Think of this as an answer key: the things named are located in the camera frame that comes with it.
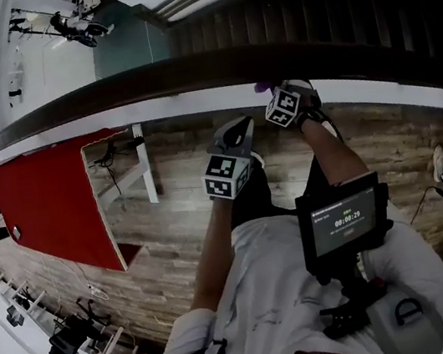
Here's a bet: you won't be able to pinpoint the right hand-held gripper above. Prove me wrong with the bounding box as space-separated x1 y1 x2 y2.
259 74 326 131

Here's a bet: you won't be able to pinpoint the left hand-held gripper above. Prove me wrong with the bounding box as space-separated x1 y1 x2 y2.
193 115 268 205

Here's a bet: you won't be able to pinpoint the purple cloth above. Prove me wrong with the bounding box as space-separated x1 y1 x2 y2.
252 79 276 96

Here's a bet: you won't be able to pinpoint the dark curved handrail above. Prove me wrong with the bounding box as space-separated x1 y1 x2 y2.
0 9 443 178

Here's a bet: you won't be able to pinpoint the person's right forearm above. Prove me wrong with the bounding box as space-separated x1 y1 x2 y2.
298 107 372 192

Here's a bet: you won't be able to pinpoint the person's left forearm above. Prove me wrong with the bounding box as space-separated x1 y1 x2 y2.
173 193 254 317

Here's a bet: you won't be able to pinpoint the black wristwatch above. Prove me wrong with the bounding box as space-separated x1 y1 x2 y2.
297 105 326 129

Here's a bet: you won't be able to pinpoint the person's left white shoe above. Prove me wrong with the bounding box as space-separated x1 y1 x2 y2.
250 148 267 169

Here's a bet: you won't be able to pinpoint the person's black trousers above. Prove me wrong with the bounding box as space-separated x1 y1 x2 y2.
218 144 339 230

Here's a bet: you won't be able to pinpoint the dark wooden staircase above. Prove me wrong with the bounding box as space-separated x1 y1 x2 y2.
160 0 443 96

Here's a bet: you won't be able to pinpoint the black chest-mounted monitor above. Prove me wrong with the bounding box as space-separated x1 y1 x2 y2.
291 169 402 277

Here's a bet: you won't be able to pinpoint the person's white t-shirt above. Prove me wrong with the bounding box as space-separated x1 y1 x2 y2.
116 187 443 354

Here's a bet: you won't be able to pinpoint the red-topped white-legged table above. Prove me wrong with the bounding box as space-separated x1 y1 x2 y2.
0 121 171 293

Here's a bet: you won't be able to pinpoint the black and white robot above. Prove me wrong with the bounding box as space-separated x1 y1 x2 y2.
46 0 119 54

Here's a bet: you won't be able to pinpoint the white power strip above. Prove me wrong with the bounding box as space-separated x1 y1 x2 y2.
85 281 112 306

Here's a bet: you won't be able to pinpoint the black strap ring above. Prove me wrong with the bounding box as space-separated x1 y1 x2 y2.
391 296 426 326

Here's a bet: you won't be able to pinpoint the white frame rack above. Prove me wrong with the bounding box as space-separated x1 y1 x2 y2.
0 252 139 354

